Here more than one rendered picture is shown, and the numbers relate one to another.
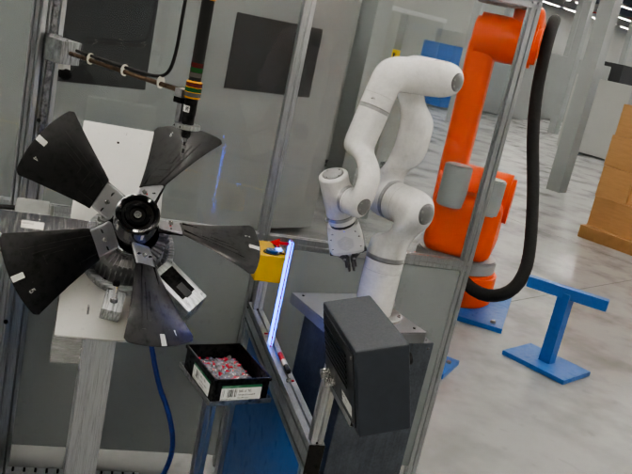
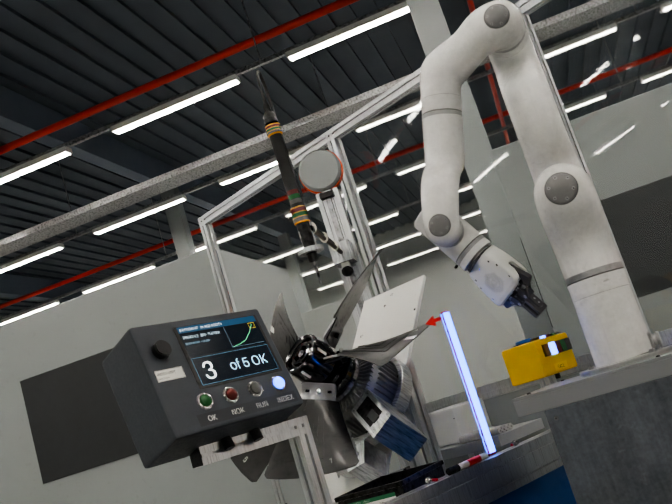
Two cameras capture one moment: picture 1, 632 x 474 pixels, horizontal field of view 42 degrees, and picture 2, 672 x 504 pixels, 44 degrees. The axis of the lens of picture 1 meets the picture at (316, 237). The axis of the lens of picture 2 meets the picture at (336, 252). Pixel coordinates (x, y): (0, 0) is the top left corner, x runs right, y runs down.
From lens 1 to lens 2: 202 cm
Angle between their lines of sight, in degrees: 65
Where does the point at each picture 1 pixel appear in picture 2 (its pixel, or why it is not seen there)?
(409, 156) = (525, 135)
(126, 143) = (390, 302)
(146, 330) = (290, 463)
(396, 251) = (576, 259)
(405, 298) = not seen: outside the picture
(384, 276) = (584, 302)
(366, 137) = (430, 150)
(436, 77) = (470, 32)
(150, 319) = not seen: hidden behind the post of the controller
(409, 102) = (502, 79)
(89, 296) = not seen: hidden behind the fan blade
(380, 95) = (424, 98)
